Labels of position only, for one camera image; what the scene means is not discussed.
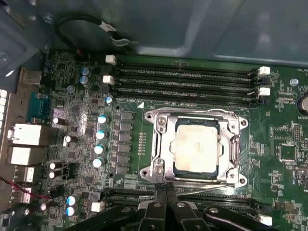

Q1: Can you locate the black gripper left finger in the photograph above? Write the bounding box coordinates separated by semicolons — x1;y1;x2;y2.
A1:
64;184;168;231

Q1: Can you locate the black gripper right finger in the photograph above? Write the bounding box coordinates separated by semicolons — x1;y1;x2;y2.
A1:
167;184;272;231

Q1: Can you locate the wire locking lever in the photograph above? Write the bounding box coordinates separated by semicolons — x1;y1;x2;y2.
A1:
149;108;241;121
177;181;238;195

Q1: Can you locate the silver green CPU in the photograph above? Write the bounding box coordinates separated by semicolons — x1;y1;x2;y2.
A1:
173;117;221;180

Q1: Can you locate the CPU socket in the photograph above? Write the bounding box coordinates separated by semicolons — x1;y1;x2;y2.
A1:
139;108;250;190

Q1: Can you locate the black RAM slot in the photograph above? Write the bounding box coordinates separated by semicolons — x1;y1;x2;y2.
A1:
102;186;262;205
105;55;271;76
102;66;270;86
102;75;271;97
101;85;270;106
91;195;274;226

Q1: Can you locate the green motherboard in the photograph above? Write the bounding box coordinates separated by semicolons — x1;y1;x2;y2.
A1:
14;48;308;231

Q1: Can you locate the round coin battery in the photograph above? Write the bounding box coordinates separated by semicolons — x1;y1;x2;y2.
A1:
297;93;308;116

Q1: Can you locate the black cable white connector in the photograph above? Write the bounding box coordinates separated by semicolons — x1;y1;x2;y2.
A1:
57;13;117;47

